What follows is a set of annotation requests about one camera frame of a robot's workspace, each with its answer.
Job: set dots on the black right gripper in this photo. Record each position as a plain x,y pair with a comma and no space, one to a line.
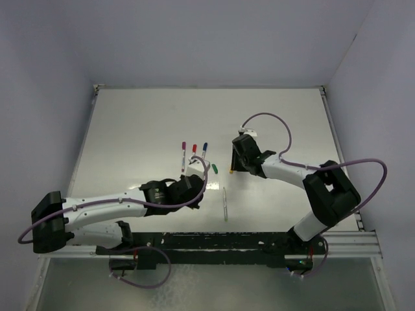
236,166

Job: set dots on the green marker pen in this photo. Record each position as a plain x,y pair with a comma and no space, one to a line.
225,206

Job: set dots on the magenta marker pen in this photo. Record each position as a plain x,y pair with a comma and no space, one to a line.
183,160

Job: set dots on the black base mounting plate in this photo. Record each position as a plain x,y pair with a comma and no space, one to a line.
273,250

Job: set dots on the green pen cap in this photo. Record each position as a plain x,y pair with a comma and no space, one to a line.
215,169

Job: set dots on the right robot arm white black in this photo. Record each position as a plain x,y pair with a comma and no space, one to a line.
331,194

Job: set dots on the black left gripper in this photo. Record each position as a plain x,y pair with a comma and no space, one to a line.
196,206

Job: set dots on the aluminium rail right table edge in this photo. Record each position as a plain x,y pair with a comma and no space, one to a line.
323,94

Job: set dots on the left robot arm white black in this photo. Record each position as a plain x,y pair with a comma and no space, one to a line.
58,222

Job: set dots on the aluminium rail front edge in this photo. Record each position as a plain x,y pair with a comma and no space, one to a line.
352,245

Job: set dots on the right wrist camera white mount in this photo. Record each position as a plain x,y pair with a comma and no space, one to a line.
247,131

